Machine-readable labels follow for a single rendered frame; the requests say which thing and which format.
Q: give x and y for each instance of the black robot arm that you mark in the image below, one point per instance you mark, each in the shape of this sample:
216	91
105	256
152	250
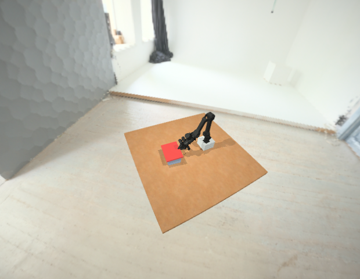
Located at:
193	135

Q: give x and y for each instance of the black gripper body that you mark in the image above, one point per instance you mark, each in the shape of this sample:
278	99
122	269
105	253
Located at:
185	143

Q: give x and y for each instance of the red lid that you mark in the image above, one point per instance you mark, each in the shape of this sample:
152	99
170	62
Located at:
171	151

